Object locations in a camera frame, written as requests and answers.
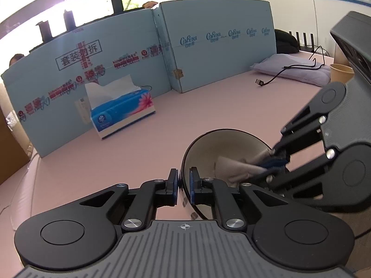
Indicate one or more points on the lilac pillow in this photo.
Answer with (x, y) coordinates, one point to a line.
(275, 63)

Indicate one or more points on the blue printed cardboard partition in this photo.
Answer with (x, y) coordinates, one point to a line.
(203, 63)

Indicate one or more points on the black stand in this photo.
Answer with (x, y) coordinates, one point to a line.
(44, 31)
(116, 4)
(69, 20)

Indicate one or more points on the blue floral tissue box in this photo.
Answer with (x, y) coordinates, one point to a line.
(121, 113)

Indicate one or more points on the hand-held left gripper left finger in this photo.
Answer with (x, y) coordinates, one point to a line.
(174, 186)

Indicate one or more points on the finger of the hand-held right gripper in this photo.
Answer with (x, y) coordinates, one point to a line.
(307, 168)
(301, 127)

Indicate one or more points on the black router with antennas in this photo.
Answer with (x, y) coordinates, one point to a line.
(304, 38)

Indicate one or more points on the black bowl with white inside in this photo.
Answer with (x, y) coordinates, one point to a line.
(220, 142)

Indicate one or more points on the white tissue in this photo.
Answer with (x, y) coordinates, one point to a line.
(232, 168)

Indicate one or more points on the brown cardboard box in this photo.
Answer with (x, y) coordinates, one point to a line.
(11, 150)

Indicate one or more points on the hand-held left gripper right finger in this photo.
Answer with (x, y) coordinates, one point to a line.
(192, 186)

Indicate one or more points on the brown paper cup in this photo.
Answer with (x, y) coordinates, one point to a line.
(339, 73)

